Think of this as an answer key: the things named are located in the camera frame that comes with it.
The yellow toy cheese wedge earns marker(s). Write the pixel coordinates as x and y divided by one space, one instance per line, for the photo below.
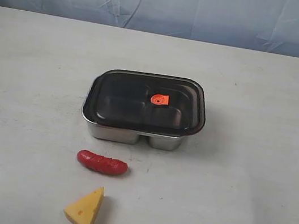
85 210

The red toy sausage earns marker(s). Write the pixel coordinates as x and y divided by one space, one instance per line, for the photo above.
101 164

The dark transparent lunch box lid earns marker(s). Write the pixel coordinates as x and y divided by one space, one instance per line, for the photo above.
139 101

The stainless steel lunch box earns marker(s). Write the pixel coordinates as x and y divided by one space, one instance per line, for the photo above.
117 135

